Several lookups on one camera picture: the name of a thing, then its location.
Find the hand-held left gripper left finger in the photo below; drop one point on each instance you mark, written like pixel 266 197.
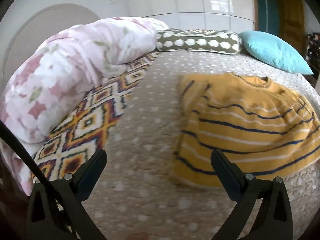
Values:
pixel 93 177

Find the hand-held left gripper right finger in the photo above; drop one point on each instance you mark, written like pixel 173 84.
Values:
pixel 225 177

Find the yellow striped sweater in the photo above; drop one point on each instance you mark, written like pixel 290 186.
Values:
pixel 250 120

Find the geometric patterned blanket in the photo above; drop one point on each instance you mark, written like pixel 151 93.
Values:
pixel 87 120

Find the bed with dotted cover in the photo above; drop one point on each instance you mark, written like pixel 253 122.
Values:
pixel 150 130

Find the pink floral quilt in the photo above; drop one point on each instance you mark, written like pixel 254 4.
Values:
pixel 62 62

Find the light blue pillow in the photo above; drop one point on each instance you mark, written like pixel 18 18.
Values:
pixel 275 51

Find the olive dotted pillow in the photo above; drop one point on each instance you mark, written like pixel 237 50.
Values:
pixel 200 42

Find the cluttered shoe rack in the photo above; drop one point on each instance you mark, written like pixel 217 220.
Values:
pixel 313 47

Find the beige arched headboard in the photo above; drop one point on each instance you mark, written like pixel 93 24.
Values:
pixel 37 27

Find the green curtain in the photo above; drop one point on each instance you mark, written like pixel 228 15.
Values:
pixel 266 10

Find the wooden door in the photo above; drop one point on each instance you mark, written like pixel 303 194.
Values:
pixel 292 17

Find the white glossy wardrobe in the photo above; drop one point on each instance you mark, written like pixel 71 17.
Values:
pixel 187 2

